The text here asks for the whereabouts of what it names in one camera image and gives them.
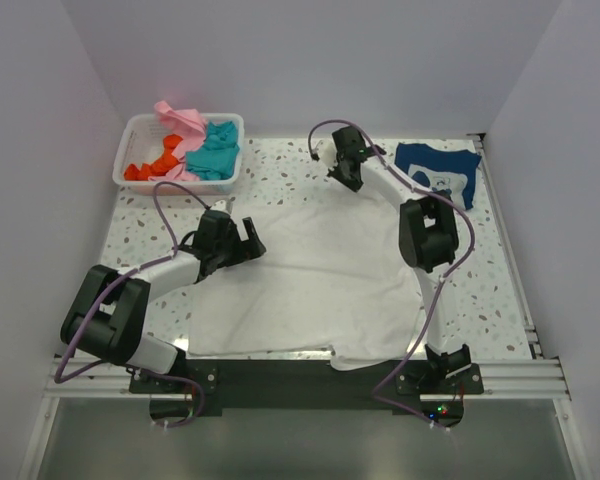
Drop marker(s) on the white t-shirt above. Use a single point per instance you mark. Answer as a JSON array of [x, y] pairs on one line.
[[331, 277]]

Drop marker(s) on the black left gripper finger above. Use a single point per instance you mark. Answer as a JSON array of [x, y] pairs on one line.
[[226, 259], [253, 247]]

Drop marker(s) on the teal t-shirt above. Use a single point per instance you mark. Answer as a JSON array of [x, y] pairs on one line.
[[215, 159]]

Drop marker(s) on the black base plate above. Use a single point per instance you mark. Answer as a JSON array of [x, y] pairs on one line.
[[309, 385]]

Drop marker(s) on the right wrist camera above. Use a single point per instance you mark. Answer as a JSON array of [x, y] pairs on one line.
[[322, 150]]

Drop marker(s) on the orange t-shirt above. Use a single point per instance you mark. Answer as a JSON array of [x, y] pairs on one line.
[[165, 167]]

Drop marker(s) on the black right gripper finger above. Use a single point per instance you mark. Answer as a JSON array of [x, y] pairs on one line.
[[348, 163], [350, 179]]

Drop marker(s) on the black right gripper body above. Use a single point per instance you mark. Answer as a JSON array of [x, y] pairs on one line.
[[339, 174]]

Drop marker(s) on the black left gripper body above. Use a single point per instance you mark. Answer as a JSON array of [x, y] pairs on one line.
[[230, 234]]

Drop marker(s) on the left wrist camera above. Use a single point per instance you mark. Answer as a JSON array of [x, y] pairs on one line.
[[223, 205]]

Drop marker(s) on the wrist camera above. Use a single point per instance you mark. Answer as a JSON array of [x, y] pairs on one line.
[[322, 150], [223, 205]]

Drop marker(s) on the pink t-shirt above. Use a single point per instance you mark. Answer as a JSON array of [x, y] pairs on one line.
[[188, 124]]

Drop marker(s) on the folded blue printed t-shirt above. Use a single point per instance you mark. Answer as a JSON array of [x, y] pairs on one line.
[[453, 172]]

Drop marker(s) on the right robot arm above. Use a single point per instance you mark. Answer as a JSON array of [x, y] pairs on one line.
[[427, 240]]

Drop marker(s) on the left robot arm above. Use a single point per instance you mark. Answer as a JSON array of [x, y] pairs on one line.
[[106, 318]]

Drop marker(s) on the white plastic basket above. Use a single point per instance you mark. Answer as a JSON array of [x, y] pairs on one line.
[[141, 142]]

